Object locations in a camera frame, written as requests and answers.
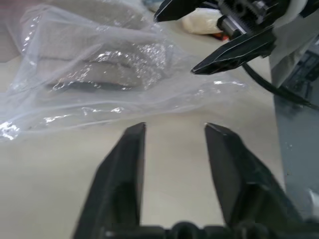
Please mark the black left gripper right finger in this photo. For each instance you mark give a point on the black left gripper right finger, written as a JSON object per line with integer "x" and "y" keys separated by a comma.
{"x": 239, "y": 174}

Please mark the clear plastic bag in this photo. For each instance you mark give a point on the clear plastic bag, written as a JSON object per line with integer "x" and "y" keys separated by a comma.
{"x": 149, "y": 99}

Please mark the cream white soft object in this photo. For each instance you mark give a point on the cream white soft object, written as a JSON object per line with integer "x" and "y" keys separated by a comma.
{"x": 199, "y": 21}

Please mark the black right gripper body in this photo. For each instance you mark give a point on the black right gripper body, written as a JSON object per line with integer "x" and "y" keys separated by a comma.
{"x": 249, "y": 12}

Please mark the grey metal panel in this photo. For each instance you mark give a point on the grey metal panel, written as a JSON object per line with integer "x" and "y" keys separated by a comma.
{"x": 296, "y": 139}

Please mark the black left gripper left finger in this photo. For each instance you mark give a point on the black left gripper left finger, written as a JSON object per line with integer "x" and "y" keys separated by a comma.
{"x": 117, "y": 179}

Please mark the small orange object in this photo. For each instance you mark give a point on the small orange object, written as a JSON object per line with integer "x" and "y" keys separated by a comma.
{"x": 221, "y": 36}

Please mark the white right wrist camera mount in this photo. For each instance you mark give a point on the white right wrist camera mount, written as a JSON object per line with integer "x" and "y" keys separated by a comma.
{"x": 297, "y": 7}

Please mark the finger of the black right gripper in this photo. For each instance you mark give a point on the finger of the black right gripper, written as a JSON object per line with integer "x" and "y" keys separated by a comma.
{"x": 234, "y": 53}
{"x": 174, "y": 10}

